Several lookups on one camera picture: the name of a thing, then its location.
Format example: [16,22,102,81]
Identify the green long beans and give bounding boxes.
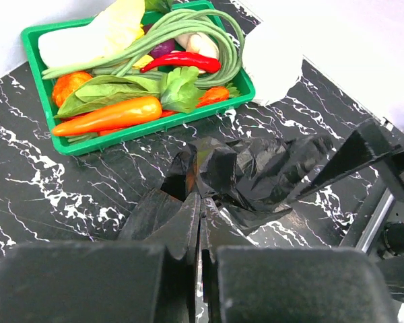
[42,8,244,88]

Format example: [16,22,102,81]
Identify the crumpled white paper ball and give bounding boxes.
[242,22,303,106]

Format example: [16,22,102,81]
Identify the orange carrot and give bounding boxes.
[52,96,162,137]

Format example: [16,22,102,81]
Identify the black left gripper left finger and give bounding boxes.
[0,193,201,322]

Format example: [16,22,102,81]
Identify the green leafy vegetable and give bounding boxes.
[55,67,205,119]

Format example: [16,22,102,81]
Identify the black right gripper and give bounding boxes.
[287,121,404,259]

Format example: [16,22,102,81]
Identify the red chili pepper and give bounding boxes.
[140,52,222,73]

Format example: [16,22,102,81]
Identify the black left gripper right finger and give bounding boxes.
[200,199,397,322]

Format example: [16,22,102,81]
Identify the white and yellow cabbage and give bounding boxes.
[38,0,145,68]

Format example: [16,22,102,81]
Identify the green plastic vegetable tray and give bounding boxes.
[21,18,255,155]

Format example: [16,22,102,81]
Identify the black trash bag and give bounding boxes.
[119,134,334,242]

